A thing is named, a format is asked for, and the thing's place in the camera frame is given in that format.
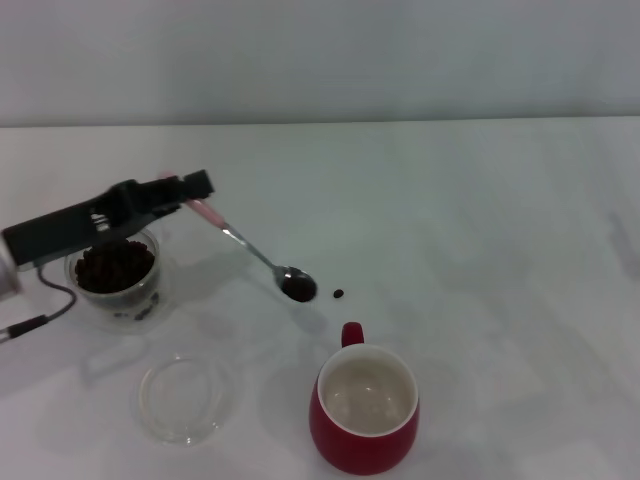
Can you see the coffee bean pile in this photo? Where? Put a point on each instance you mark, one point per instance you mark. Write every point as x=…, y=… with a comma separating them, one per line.
x=115, y=274

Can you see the clear glass dish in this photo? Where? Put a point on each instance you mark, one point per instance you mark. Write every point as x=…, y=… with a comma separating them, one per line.
x=170, y=425

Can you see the double-walled glass cup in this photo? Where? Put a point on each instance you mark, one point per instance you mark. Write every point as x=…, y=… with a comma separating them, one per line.
x=100, y=307

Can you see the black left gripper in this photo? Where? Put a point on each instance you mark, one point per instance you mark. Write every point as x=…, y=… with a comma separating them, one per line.
x=75, y=227

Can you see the red ceramic mug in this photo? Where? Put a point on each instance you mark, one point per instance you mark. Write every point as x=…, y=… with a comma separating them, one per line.
x=350, y=452

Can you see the scooped coffee beans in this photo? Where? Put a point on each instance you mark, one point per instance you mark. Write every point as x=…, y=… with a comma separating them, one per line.
x=299, y=290

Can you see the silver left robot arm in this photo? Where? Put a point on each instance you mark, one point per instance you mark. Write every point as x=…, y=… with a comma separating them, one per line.
x=6, y=280

